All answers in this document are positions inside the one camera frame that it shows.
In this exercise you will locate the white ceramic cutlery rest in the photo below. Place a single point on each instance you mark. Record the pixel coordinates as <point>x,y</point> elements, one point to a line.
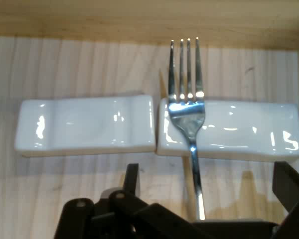
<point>239,139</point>
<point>84,124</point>

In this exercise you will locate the silver fork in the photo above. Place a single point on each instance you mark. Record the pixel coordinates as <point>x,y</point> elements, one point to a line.
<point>187,119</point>

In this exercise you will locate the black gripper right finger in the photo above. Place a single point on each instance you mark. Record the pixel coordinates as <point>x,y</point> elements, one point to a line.
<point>296,194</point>

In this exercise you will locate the light wooden drawer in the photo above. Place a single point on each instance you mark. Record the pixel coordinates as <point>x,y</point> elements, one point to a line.
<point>89,15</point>

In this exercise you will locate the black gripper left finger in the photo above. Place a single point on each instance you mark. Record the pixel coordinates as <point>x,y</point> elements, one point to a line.
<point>109,219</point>

